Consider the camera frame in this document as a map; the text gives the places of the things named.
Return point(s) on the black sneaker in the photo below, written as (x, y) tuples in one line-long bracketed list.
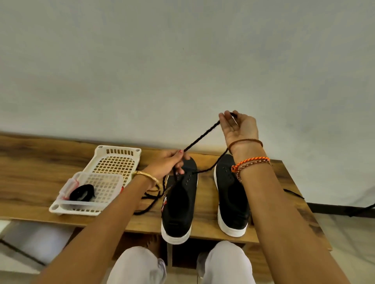
[(179, 205), (231, 199)]

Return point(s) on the black band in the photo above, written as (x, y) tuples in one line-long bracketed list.
[(82, 193), (202, 137)]

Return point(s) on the white box under table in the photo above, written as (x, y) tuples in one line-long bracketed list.
[(32, 240)]

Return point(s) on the person's right forearm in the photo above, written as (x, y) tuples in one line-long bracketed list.
[(287, 222)]

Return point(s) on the person's right hand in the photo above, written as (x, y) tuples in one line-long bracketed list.
[(240, 129)]

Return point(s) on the white plastic lattice basket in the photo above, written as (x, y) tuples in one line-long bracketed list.
[(114, 161)]

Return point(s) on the black tripod stand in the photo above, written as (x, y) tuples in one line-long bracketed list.
[(366, 208)]

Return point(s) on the person's left forearm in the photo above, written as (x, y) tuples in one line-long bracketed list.
[(94, 234)]

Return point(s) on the person's left hand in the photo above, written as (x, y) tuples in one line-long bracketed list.
[(161, 164)]

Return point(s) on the black shoelace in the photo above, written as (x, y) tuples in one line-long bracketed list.
[(293, 193)]

